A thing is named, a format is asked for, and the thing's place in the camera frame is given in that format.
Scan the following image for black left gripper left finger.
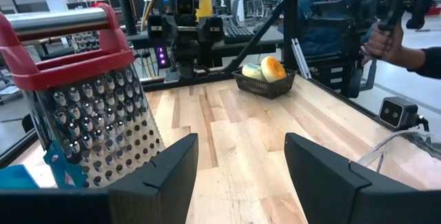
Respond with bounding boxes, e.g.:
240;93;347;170
103;133;200;224

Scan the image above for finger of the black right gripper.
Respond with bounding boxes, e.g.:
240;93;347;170
199;16;225;43
147;14;166;43

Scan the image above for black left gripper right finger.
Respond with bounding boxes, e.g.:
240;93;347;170
284;132;441;224

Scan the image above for green frosted toy donut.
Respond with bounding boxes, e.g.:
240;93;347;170
240;63;268;83

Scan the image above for orange toy donut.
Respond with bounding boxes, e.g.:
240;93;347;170
260;56;287;83

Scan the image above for clear plastic container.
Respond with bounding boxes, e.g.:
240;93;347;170
357;129;441;191

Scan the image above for steel box grater red handle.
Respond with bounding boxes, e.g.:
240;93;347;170
0;2;165;189

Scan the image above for person's forearm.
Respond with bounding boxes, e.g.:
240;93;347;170
401;46;441;80

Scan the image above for backlit keyboard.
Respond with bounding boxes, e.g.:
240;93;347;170
225;26;256;41

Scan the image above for black box purple lights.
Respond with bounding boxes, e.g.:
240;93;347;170
155;45;170;70

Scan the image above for black mesh basket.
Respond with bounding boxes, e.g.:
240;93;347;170
231;67;298;100

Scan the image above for white metal strut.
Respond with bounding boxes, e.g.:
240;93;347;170
291;37;313;80

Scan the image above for person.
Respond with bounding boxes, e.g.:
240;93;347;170
298;0;366;58

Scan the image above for teal plastic bin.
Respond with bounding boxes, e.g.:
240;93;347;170
0;140;87;190

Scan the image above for person's hand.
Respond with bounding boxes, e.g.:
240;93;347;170
363;22;406;67

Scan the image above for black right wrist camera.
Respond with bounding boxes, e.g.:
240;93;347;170
173;0;197;17

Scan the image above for silver metal bracket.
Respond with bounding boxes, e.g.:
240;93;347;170
164;69;181;83

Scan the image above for black stereo camera box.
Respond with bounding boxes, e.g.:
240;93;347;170
378;96;420;131

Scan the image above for black leader arm handle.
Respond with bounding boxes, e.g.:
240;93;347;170
358;0;435;34

